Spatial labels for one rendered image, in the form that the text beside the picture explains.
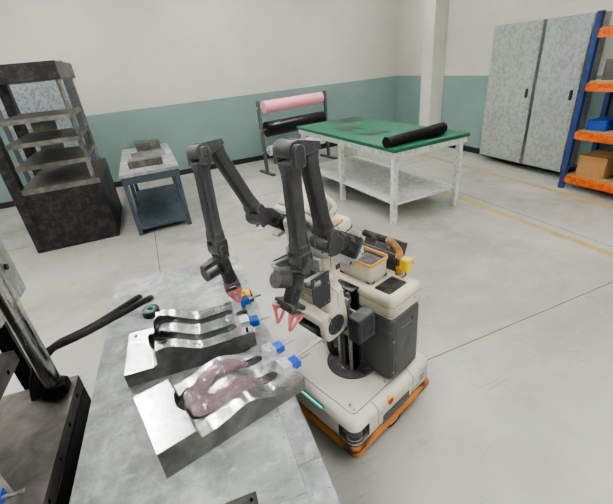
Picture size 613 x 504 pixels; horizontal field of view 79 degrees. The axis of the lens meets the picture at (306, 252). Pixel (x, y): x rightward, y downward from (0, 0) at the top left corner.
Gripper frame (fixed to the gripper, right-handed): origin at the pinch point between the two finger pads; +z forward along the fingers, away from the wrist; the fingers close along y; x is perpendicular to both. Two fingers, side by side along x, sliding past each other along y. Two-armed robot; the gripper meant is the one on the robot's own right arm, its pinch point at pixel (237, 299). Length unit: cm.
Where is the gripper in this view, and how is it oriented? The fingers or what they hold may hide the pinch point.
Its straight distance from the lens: 164.9
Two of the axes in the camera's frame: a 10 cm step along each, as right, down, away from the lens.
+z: 2.7, 8.9, 3.6
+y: 3.0, 2.8, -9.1
